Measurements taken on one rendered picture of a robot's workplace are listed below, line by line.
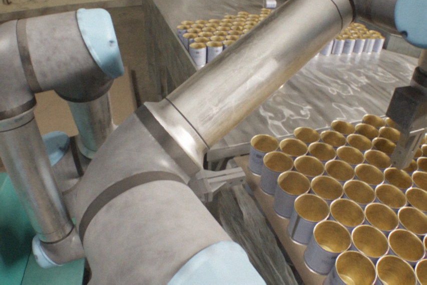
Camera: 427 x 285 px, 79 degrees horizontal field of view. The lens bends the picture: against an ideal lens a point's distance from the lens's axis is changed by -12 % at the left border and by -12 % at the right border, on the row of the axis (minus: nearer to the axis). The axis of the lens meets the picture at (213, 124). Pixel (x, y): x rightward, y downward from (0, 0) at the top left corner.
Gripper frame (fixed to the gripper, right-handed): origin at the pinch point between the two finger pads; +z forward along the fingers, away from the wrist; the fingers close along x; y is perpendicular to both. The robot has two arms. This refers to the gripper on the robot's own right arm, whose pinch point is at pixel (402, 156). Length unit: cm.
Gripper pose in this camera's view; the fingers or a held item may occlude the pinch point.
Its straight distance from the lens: 58.2
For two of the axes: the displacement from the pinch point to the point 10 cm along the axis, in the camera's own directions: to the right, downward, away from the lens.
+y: -3.1, -5.4, 7.8
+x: -9.5, 1.5, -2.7
